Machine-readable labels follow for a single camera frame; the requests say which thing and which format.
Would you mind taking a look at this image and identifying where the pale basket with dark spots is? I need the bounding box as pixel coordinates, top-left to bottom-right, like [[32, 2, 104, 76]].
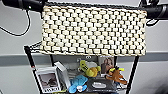
[[39, 3, 148, 57]]

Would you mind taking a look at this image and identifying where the yellow plush toy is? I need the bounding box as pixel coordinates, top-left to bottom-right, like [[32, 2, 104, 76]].
[[79, 59, 102, 79]]

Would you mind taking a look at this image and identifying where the white box with portrait print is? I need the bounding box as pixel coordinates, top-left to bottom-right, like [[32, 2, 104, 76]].
[[98, 55, 116, 76]]

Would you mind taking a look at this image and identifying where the light blue plush toy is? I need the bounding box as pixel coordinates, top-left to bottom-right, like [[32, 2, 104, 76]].
[[68, 74, 89, 94]]

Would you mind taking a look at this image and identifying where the grey flat printed box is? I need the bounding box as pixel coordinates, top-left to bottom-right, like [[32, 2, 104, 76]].
[[87, 77, 128, 94]]

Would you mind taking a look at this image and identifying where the orange plush toy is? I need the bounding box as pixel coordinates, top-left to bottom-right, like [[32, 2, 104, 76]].
[[106, 66, 128, 85]]

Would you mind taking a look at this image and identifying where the white box with photo print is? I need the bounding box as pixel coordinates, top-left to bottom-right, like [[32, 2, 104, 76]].
[[34, 66, 63, 94]]

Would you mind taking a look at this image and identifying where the white wall socket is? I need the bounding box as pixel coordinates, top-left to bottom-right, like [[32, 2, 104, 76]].
[[84, 55, 93, 60]]

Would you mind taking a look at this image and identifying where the black wire shelf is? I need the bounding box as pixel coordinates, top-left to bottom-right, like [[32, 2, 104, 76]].
[[23, 41, 141, 94]]

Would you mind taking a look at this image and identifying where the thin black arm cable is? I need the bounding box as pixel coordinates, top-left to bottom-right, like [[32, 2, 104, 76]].
[[145, 18, 161, 27], [0, 9, 32, 37]]

